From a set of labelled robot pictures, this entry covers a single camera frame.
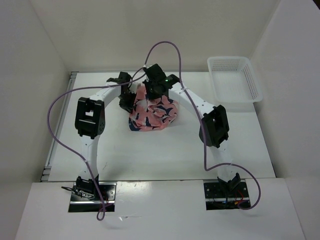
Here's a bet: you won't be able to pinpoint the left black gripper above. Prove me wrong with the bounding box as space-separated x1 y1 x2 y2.
118 90 137 114

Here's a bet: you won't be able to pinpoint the pink shark print shorts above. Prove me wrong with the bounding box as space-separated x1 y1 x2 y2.
128 83 179 132

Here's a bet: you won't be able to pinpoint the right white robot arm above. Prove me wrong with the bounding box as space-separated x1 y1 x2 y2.
142 64 230 172

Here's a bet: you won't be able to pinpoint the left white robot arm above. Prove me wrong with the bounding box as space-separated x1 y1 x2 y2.
73 71 135 200

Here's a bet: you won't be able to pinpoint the white plastic basket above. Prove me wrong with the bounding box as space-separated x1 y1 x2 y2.
207 56 263 104

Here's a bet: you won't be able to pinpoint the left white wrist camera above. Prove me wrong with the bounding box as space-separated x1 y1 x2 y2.
130 83 142 93

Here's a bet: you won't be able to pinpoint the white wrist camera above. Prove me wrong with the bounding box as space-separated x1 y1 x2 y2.
143 64 151 70
130 83 142 93

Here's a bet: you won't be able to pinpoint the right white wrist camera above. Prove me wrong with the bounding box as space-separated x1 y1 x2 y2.
143 64 151 70

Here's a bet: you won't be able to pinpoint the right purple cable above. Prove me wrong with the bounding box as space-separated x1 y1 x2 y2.
142 40 263 210

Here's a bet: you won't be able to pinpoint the purple cable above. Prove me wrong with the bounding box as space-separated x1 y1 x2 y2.
46 66 148 222
142 40 263 210

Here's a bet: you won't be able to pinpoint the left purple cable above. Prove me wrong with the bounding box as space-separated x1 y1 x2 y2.
46 66 148 222

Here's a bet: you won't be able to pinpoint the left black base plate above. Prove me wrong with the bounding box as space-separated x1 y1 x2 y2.
65 182 117 213

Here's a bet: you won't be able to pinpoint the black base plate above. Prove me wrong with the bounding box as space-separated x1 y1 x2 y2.
203 180 251 211
65 182 117 213

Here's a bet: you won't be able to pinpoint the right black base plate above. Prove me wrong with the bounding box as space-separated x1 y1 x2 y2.
203 180 251 211

